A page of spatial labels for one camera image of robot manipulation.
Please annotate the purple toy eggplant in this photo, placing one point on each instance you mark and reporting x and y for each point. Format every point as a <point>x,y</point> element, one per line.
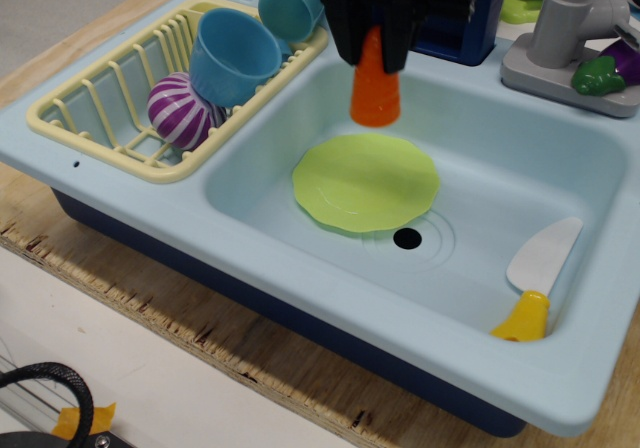
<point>613,70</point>

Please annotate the grey toy faucet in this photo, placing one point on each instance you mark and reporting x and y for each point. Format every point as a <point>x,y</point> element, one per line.
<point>544,61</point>

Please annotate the cream dish drying rack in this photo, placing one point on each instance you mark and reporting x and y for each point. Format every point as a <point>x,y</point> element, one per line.
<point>101,110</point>

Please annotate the yellow masking tape piece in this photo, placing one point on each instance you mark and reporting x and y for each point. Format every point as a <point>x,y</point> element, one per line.
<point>69,420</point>

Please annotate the orange toy carrot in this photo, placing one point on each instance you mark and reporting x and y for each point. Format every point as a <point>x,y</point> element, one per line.
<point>375,100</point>

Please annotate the dark blue utensil holder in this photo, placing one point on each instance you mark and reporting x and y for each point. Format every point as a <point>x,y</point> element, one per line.
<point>465,41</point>

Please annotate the teal plastic cup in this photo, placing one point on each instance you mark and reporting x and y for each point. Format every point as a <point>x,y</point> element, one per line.
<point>290,20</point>

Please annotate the light blue toy sink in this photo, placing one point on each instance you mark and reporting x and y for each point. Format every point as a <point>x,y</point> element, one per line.
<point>510,164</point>

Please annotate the purple white striped ball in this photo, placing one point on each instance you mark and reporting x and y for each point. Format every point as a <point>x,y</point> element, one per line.
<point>179,115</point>

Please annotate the blue plastic cup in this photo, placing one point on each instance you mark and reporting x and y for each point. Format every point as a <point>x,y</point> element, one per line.
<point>232,55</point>

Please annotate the green toy piece background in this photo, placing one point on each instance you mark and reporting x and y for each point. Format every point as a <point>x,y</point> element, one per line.
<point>520,11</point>

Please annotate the light green plastic plate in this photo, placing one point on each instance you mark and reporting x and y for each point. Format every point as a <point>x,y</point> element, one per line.
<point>366,182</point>

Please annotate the plywood base board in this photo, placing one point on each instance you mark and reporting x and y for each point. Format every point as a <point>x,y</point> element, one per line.
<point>186,366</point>

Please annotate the toy knife yellow handle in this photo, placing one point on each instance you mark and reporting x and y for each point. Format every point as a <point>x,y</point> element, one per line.
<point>534,270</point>

